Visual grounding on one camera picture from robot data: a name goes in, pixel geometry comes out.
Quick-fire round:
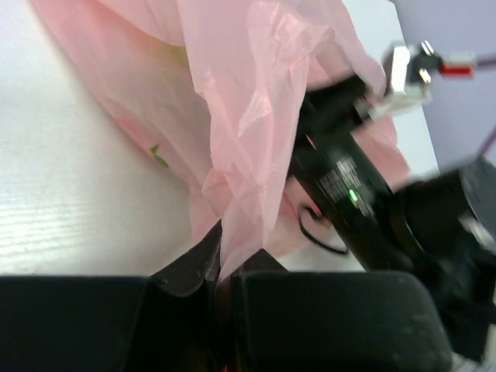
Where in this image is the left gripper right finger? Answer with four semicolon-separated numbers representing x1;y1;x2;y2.
230;249;295;371

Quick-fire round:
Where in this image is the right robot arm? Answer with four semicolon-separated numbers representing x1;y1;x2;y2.
288;75;495;363

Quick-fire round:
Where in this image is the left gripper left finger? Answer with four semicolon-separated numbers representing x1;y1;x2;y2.
151;222;223;371

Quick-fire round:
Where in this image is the pink plastic bag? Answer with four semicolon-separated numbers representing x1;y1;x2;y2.
29;0;412;286

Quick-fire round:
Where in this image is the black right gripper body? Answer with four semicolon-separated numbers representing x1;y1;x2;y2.
288;74;414;271

